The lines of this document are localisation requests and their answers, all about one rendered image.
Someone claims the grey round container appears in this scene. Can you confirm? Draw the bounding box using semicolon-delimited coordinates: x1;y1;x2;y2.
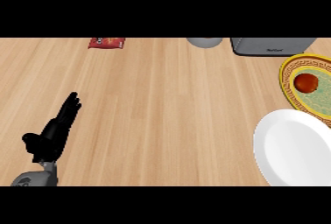
184;38;224;49

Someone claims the white plate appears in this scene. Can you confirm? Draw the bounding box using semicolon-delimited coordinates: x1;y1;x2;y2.
252;108;331;187

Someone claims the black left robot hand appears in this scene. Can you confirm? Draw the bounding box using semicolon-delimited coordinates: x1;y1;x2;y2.
20;91;82;164

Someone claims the yellow patterned plate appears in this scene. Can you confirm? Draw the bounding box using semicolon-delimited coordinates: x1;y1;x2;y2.
277;52;331;128

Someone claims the grey appliance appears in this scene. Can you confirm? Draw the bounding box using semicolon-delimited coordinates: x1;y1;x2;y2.
229;38;317;57

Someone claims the red snack bag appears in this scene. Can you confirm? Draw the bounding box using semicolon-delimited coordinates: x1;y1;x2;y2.
87;38;127;50

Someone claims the red tomato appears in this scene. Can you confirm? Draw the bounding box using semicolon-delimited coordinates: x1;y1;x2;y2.
294;73;320;95

